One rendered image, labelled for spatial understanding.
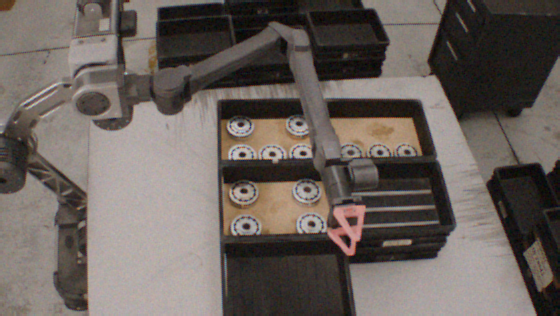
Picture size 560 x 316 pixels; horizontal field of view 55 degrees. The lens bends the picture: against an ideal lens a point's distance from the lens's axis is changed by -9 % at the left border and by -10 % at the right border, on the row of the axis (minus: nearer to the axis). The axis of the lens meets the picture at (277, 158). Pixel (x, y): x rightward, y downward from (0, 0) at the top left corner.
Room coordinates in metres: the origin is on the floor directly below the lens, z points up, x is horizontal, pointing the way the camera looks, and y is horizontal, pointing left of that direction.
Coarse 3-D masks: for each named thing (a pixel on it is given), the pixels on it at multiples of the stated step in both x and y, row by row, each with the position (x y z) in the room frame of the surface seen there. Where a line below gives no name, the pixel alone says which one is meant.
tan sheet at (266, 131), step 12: (228, 120) 1.49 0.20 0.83; (252, 120) 1.50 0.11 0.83; (264, 120) 1.51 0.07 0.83; (276, 120) 1.51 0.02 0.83; (264, 132) 1.45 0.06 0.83; (276, 132) 1.45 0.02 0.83; (228, 144) 1.37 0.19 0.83; (240, 144) 1.38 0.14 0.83; (252, 144) 1.38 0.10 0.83; (264, 144) 1.39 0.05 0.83; (276, 144) 1.40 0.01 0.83; (288, 144) 1.40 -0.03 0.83
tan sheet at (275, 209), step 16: (224, 192) 1.15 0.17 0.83; (272, 192) 1.18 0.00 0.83; (288, 192) 1.19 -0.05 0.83; (224, 208) 1.09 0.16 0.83; (256, 208) 1.10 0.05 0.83; (272, 208) 1.11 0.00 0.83; (288, 208) 1.12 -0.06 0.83; (304, 208) 1.13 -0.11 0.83; (320, 208) 1.13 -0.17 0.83; (224, 224) 1.02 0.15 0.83; (272, 224) 1.05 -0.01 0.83; (288, 224) 1.05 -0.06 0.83
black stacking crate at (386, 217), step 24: (384, 168) 1.29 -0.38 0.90; (408, 168) 1.30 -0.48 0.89; (432, 168) 1.32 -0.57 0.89; (432, 192) 1.26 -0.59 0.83; (384, 216) 1.13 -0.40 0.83; (408, 216) 1.14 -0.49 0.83; (432, 216) 1.15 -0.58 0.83; (360, 240) 1.00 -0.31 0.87; (384, 240) 1.01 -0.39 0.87; (432, 240) 1.04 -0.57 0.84
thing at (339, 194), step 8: (336, 184) 0.77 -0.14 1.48; (344, 184) 0.78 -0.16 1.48; (328, 192) 0.76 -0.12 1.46; (336, 192) 0.75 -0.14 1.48; (344, 192) 0.75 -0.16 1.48; (328, 200) 0.74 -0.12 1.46; (336, 200) 0.71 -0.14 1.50; (344, 200) 0.72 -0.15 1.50; (352, 200) 0.72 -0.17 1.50; (360, 200) 0.72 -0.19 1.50; (328, 224) 0.71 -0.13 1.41
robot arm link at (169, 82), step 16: (272, 32) 1.26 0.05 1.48; (288, 32) 1.27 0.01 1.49; (240, 48) 1.19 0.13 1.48; (256, 48) 1.20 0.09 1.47; (272, 48) 1.23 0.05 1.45; (288, 48) 1.23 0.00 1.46; (208, 64) 1.11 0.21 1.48; (224, 64) 1.12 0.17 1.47; (240, 64) 1.15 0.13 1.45; (160, 80) 1.01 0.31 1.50; (176, 80) 1.02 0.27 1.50; (192, 80) 1.05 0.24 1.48; (208, 80) 1.08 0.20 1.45; (160, 112) 0.99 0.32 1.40; (176, 112) 0.99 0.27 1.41
